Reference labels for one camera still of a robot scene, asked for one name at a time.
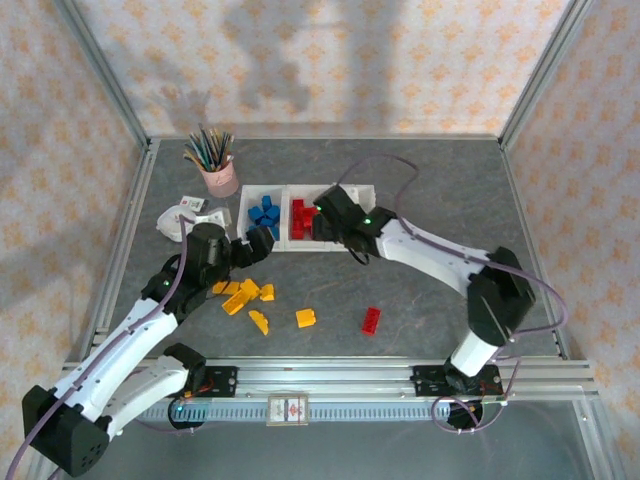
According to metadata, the long red lego brick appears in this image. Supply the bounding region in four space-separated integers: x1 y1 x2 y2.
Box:
360 306 382 335

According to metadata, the pink pencil cup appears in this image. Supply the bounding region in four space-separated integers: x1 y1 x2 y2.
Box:
198 157 240 199

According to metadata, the bundle of colored pencils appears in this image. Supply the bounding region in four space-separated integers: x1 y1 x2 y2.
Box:
182 123 236 171

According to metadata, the small framed label card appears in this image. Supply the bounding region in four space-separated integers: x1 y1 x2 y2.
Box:
267 394 310 428

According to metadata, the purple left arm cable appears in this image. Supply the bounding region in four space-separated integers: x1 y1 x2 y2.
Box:
2 227 201 480

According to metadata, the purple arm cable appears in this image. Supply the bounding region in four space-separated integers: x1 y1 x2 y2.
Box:
2 227 201 480
337 155 570 435

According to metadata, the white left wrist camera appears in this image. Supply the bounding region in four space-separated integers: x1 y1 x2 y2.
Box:
192 208 232 229

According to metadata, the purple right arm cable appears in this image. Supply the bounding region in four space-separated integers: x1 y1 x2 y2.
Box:
337 155 570 435

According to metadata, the aluminium table edge rail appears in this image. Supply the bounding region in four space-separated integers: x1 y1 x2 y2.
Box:
92 139 162 361
499 142 571 361

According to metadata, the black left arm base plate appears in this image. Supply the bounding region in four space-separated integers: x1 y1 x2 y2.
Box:
147 365 239 400

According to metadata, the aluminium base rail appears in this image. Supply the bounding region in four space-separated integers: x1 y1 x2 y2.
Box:
59 355 600 401

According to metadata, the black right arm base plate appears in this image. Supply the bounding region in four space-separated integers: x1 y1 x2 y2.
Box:
410 364 501 400

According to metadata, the grey slotted cable duct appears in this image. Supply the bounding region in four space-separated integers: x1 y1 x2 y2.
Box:
142 402 506 425

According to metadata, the tall aluminium frame post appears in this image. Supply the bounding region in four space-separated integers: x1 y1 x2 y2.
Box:
52 0 152 150
497 0 596 151

